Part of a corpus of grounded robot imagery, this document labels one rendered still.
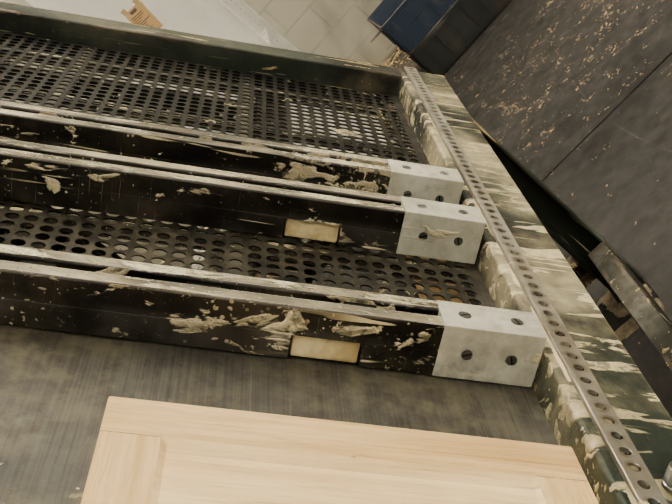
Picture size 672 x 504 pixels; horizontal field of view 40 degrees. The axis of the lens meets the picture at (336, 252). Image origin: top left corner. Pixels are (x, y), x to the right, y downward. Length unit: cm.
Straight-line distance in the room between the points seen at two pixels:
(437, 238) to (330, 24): 456
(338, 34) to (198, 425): 509
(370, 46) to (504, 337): 492
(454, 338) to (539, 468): 19
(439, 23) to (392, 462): 409
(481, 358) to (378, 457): 24
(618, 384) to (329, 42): 494
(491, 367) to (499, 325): 5
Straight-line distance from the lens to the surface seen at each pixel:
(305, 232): 136
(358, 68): 223
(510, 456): 98
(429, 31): 490
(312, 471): 89
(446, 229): 138
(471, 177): 163
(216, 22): 444
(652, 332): 222
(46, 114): 154
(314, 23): 587
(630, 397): 109
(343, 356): 108
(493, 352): 110
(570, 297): 128
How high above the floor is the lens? 153
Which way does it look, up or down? 20 degrees down
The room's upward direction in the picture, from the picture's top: 51 degrees counter-clockwise
